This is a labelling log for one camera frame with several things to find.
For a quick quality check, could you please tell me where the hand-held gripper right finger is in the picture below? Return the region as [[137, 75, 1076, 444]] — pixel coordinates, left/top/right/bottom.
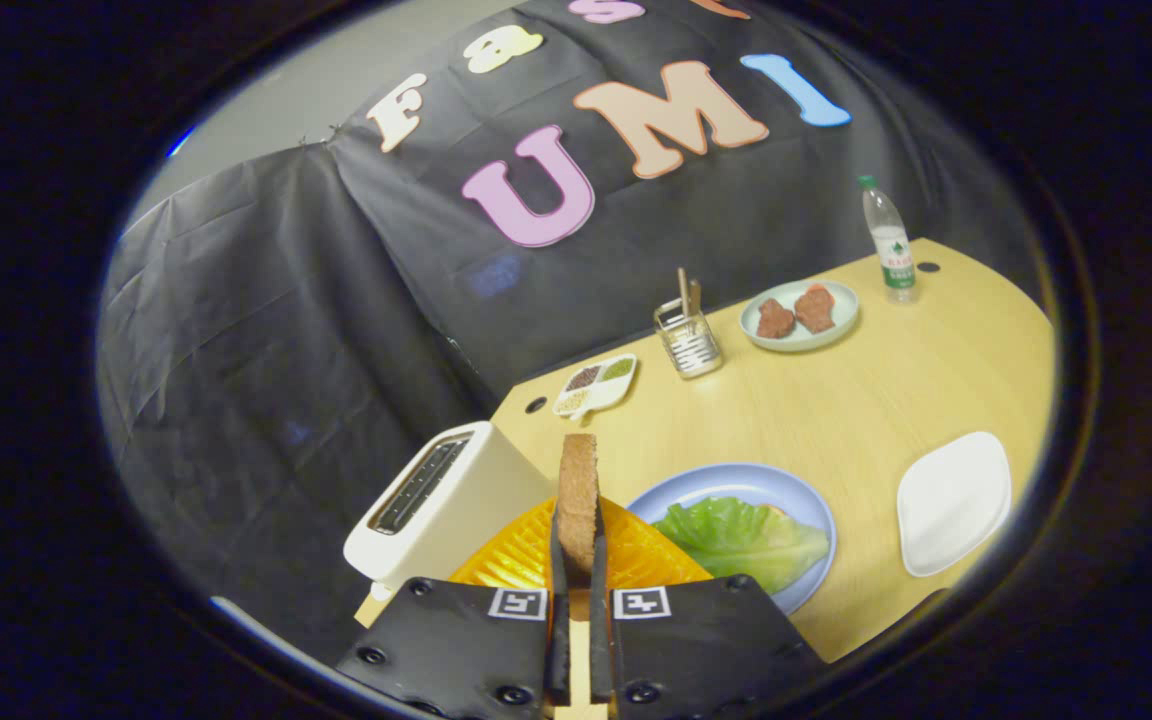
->
[[588, 497, 829, 720]]

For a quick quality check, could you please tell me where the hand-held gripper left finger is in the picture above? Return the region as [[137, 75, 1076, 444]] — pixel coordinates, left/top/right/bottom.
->
[[334, 497, 573, 720]]

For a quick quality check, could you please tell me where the brown bread slice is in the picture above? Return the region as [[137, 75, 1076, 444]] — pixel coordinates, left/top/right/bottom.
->
[[556, 433, 601, 574]]

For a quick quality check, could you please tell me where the green lettuce leaf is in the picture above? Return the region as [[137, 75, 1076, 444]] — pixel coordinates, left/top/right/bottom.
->
[[652, 496, 831, 597]]

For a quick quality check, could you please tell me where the white toaster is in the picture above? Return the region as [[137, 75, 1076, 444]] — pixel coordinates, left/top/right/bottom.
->
[[343, 421, 557, 593]]

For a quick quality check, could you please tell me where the light blue round plate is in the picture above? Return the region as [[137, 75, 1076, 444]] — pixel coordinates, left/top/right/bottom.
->
[[626, 462, 838, 615]]

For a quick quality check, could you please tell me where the white divided seasoning dish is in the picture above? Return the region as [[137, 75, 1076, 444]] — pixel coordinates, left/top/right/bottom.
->
[[551, 353, 639, 421]]

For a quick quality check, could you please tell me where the pale green plate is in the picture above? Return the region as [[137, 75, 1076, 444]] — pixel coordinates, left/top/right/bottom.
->
[[739, 279, 861, 353]]

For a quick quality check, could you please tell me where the brown meat slice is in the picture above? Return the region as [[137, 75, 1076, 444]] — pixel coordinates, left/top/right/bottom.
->
[[794, 284, 837, 335], [756, 297, 797, 340]]

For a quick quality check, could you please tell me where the white square plate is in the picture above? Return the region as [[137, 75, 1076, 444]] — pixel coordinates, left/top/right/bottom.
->
[[896, 431, 1013, 578]]

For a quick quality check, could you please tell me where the black backdrop cloth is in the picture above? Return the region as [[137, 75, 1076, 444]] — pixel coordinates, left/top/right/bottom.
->
[[96, 0, 1047, 666]]

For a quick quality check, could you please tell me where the clear water bottle green cap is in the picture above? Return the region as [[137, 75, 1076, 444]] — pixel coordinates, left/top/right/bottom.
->
[[857, 175, 919, 304]]

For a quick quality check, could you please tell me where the clear wire utensil holder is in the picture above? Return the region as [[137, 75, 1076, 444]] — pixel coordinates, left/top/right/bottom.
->
[[653, 297, 724, 380]]

